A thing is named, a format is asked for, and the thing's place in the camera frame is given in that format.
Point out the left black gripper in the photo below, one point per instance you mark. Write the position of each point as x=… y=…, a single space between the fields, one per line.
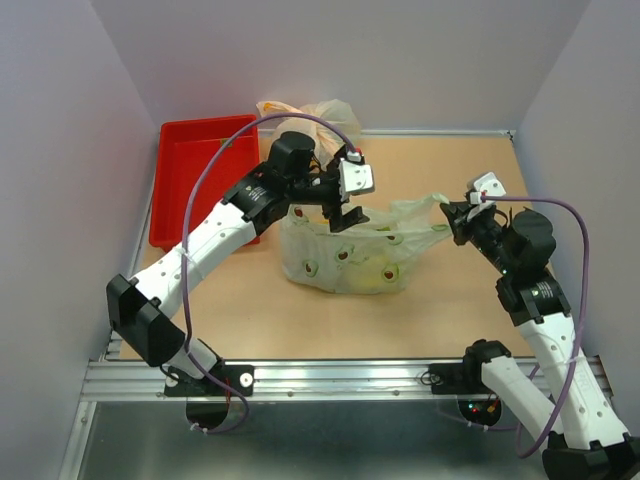
x=355 y=216

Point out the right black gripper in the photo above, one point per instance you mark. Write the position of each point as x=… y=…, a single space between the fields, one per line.
x=462 y=217

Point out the green avocado print plastic bag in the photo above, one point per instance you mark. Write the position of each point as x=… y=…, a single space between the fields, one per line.
x=376 y=257

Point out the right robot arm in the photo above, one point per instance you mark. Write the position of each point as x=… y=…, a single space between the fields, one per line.
x=573 y=425

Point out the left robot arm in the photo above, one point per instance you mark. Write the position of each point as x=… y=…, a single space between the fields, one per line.
x=141 y=308

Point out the tied orange plastic bag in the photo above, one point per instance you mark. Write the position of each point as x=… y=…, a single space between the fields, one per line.
x=327 y=143

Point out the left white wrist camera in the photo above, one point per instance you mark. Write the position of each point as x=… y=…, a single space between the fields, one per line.
x=355 y=179

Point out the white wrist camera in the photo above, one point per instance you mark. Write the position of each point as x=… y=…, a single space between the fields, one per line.
x=355 y=179
x=483 y=186

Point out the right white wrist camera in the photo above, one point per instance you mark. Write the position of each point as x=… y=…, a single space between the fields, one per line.
x=483 y=186

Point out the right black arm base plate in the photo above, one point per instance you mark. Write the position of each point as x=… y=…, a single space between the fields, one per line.
x=454 y=378

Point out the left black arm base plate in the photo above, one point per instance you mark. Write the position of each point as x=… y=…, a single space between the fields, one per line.
x=239 y=377

